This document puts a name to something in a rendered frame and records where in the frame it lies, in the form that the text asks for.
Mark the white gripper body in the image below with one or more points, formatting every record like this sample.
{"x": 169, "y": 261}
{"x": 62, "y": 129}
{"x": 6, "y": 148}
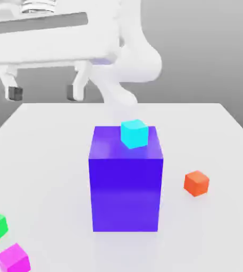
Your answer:
{"x": 49, "y": 46}

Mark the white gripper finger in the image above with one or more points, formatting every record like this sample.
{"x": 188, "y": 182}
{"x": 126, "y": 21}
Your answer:
{"x": 9, "y": 81}
{"x": 79, "y": 82}

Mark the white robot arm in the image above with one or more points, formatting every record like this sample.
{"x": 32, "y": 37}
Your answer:
{"x": 138, "y": 63}

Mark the small cyan cube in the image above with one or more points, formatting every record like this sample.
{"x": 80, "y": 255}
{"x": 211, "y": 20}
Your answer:
{"x": 134, "y": 135}

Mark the small orange cube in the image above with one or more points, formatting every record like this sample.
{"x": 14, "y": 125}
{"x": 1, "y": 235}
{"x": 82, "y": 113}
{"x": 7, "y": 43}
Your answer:
{"x": 196, "y": 183}

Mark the small magenta cube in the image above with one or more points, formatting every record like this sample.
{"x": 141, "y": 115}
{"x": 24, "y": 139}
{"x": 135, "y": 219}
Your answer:
{"x": 13, "y": 259}

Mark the large purple box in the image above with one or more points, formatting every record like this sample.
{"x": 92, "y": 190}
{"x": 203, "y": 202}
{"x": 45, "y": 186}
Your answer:
{"x": 124, "y": 191}

